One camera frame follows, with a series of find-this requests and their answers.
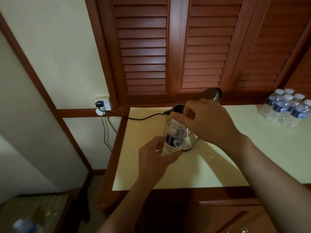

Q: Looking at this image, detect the person's left hand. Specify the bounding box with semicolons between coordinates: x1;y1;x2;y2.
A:
137;137;183;190

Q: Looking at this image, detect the wooden cabinet cream top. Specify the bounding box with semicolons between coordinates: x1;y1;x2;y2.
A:
98;103;311;233

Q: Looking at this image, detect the wooden side table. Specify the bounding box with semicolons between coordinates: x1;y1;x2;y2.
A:
0;194;73;233

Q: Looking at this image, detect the grey cable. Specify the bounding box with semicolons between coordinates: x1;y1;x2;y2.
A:
101;116;113;151
107;116;118;134

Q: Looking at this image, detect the stainless steel electric kettle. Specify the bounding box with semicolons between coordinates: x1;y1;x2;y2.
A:
163;87;223;152

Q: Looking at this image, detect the white wall socket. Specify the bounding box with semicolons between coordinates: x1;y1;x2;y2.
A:
96;96;113;111

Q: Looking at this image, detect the large blue label water bottle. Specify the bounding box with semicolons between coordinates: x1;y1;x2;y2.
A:
12;218;44;233

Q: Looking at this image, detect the black power cord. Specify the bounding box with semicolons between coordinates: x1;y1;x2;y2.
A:
99;108;167;121

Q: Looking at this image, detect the wooden louvered shutter door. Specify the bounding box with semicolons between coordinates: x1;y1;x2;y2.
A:
179;0;258;95
227;0;311;94
284;48;311;95
97;0;188;104

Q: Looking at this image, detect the person's right hand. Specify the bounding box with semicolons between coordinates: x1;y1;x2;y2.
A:
170;99;251;161

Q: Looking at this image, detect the person's left forearm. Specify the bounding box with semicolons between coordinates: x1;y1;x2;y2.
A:
97;183;156;233

